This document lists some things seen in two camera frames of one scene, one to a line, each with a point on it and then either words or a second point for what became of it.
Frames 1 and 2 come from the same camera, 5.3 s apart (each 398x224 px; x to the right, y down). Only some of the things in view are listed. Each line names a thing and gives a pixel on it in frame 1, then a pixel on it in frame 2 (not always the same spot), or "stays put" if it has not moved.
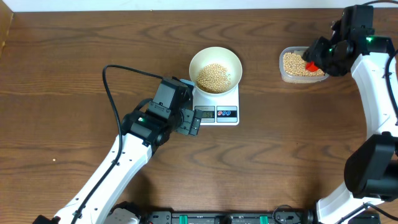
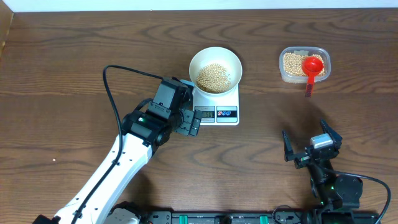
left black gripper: (190, 122) stays put
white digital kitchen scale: (217, 111) stays put
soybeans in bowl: (213, 79) stays put
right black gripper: (313, 54) to (301, 162)
